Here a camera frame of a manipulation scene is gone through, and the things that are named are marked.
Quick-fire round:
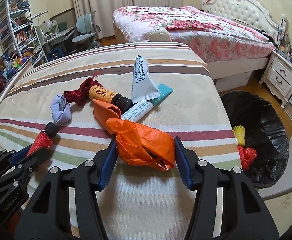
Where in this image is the white bedside nightstand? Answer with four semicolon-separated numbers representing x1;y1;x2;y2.
259;50;292;109

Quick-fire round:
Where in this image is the white round bedpost ball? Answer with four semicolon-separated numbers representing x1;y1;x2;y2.
148;27;171;42

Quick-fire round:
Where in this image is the red label black bottle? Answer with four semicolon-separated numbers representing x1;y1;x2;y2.
26;122;59;156

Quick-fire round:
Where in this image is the white bed frame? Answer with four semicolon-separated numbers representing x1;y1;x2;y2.
113;23;270;92

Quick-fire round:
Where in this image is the dark red ribbon cloth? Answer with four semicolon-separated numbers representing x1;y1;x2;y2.
63;69;102;106

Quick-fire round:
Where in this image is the orange paper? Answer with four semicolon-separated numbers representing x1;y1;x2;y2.
92;99;175;171

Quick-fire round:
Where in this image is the floral pink quilt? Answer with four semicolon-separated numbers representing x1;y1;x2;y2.
113;6;275;62

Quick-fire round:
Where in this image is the orange label brown bottle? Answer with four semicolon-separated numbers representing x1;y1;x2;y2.
89;85;133;114

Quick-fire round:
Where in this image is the black bag trash bin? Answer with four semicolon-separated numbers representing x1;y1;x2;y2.
221;91;289;189

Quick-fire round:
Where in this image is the grey blue desk chair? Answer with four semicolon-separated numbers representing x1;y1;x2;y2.
72;11;101;53

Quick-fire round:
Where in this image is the orange-red foam net bundle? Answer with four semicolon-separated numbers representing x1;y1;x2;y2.
237;146;257;171

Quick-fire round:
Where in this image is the yellow foam fruit net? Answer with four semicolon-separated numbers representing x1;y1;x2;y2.
232;125;246;146

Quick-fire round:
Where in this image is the silver white powder sachet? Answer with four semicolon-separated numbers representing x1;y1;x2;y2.
131;55;160;103

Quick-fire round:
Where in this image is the striped bed sheet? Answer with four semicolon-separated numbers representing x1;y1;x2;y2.
0;42;240;239

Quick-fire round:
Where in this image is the teal white stick sachet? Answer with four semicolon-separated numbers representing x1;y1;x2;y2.
121;84;173;122

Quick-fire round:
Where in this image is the grey study desk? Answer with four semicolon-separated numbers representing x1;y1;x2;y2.
35;20;76;61

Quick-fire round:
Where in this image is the white tufted headboard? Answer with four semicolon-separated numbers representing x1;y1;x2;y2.
202;0;287;44

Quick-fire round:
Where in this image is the lavender crumpled paper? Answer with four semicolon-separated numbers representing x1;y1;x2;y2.
50;94;72;126

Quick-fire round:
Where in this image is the white bookshelf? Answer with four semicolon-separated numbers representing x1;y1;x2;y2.
0;0;47;67

